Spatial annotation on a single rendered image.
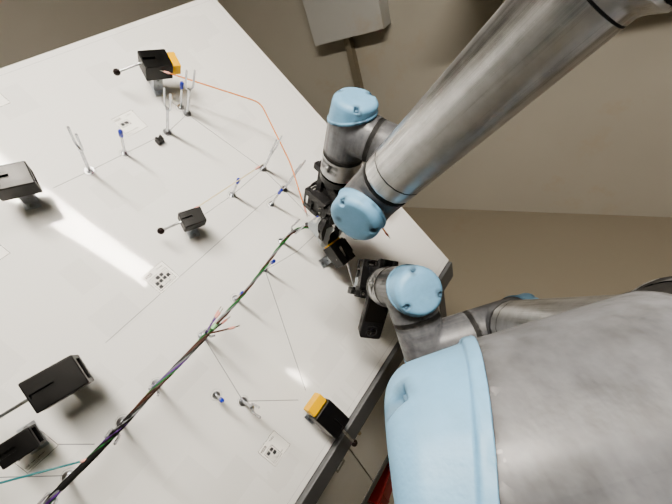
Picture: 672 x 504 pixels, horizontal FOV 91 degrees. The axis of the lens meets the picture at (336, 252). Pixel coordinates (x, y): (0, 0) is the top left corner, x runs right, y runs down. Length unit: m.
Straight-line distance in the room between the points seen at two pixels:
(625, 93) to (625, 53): 0.19
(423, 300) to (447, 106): 0.27
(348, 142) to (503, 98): 0.29
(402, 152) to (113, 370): 0.63
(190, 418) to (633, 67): 2.30
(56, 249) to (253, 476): 0.57
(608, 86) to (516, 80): 2.02
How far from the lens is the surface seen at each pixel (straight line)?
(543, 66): 0.32
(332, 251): 0.77
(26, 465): 0.79
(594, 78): 2.31
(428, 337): 0.52
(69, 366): 0.66
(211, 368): 0.76
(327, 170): 0.61
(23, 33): 2.37
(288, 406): 0.80
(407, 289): 0.48
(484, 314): 0.55
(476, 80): 0.33
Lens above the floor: 1.64
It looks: 39 degrees down
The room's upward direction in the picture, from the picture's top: 21 degrees counter-clockwise
